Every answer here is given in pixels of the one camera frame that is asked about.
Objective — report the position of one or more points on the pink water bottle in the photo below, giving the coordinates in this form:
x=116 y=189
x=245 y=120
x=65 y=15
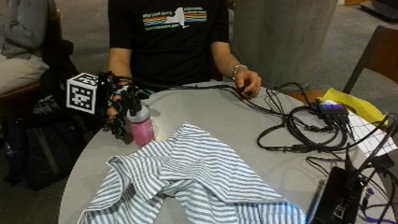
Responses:
x=141 y=128

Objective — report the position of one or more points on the white marker cube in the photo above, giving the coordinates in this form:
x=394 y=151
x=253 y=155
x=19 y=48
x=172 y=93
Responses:
x=81 y=93

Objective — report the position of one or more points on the grey concrete pillar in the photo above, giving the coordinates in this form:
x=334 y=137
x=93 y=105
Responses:
x=281 y=40

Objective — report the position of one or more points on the person's black printed t-shirt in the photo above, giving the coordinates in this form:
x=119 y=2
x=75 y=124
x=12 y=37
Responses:
x=169 y=46

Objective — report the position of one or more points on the black hanging jacket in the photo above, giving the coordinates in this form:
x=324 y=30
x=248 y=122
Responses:
x=57 y=71

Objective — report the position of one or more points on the black usb hub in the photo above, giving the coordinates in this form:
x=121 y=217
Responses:
x=333 y=109

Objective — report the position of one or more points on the yellow paper bag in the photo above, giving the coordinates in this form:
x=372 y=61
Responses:
x=352 y=102

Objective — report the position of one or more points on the black backpack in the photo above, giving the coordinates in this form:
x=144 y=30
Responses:
x=45 y=152

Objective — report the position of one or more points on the wooden bench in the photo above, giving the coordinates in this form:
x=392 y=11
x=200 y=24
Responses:
x=19 y=90

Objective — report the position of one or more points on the grey white striped shirt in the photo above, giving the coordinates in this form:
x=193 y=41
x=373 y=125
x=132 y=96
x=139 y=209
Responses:
x=195 y=180

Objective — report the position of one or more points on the brown wooden chair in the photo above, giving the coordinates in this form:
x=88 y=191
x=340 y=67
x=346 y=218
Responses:
x=380 y=56

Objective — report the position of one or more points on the white checkered paper sheet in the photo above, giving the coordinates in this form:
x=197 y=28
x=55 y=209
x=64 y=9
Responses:
x=373 y=137

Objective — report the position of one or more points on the black electronics box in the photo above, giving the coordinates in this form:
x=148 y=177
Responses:
x=337 y=199

